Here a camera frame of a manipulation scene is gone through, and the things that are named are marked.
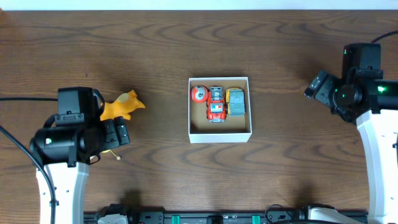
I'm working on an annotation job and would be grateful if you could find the cream pellet drum toy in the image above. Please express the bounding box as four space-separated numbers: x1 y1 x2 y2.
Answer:
102 149 122 161

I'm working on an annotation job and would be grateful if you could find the orange rubber animal toy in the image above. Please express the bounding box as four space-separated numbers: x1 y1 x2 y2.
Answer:
100 90 146 121

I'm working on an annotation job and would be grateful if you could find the yellow grey toy truck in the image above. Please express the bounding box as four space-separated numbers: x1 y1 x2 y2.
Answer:
226 88 246 117

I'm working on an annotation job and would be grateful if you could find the red ball toy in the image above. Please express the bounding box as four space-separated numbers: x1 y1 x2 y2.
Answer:
190 85 208 103

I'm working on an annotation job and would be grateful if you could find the red toy fire truck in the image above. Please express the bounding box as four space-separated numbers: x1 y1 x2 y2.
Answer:
206 86 226 123

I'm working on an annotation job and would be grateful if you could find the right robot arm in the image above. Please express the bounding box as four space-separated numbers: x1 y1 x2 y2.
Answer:
304 71 397 223

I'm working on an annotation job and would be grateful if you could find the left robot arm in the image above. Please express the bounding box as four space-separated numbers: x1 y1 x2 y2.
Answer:
30 115 130 223

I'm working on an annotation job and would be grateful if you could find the white cardboard box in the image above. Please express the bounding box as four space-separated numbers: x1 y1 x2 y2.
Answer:
188 77 252 143

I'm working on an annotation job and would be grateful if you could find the black mounting rail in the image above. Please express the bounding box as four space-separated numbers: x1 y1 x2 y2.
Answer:
83 204 368 224

